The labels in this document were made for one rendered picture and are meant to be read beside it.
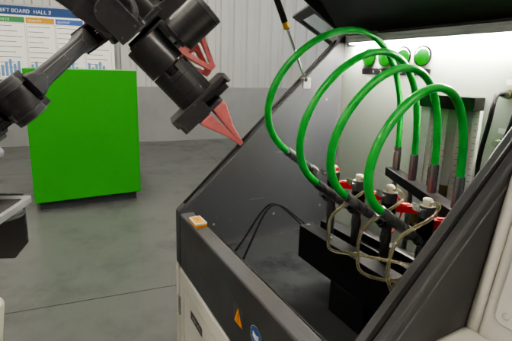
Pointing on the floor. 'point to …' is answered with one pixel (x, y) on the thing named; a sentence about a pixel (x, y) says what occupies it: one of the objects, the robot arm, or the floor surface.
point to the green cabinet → (86, 139)
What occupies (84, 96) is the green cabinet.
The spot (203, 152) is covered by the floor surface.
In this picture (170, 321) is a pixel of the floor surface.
